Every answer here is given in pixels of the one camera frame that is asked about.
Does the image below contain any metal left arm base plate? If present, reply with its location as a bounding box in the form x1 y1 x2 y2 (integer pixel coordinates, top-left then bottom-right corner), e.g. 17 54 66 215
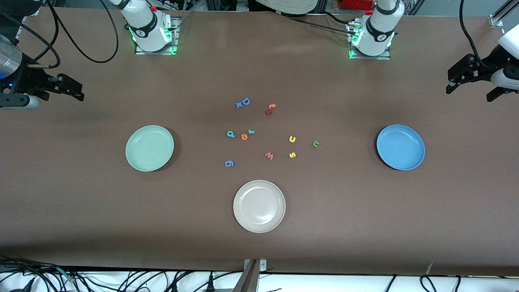
347 20 392 60

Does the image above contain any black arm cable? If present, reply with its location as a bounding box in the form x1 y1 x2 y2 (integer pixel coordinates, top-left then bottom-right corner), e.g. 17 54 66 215
458 0 487 69
0 0 119 69

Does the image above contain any long black base cable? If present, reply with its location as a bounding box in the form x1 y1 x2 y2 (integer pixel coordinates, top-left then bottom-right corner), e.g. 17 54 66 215
284 15 359 38

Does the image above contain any beige rounded fabric object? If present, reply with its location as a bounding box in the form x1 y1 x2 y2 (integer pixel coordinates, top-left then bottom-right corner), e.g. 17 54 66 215
247 0 319 16

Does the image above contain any light green plate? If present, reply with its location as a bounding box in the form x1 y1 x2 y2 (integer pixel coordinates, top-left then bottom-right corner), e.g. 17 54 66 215
125 125 175 172

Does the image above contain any beige plate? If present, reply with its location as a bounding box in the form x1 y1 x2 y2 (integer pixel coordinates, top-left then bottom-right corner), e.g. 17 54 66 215
233 180 286 234

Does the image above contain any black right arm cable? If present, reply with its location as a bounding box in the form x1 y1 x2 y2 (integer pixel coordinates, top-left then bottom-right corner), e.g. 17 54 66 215
0 0 119 69

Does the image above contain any aluminium camera mount post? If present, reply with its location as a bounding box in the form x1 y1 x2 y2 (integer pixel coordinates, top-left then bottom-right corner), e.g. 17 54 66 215
233 259 268 292

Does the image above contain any brown table cover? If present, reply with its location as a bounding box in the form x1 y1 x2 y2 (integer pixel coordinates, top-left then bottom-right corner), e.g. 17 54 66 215
0 6 519 277

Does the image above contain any blue plate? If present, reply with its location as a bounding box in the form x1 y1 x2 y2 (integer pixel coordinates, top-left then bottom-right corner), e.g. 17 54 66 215
376 124 426 171

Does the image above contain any teal tipped cable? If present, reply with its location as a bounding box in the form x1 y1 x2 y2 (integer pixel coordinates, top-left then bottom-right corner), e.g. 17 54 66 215
56 266 77 283

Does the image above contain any short black base cable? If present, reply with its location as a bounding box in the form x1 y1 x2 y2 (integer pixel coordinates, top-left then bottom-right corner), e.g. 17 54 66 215
322 11 352 25

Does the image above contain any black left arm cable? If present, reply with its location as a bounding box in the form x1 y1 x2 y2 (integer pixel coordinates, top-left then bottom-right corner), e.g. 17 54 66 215
458 0 487 69

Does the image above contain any red box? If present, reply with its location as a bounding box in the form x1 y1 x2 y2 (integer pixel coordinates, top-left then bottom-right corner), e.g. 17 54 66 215
342 0 374 11

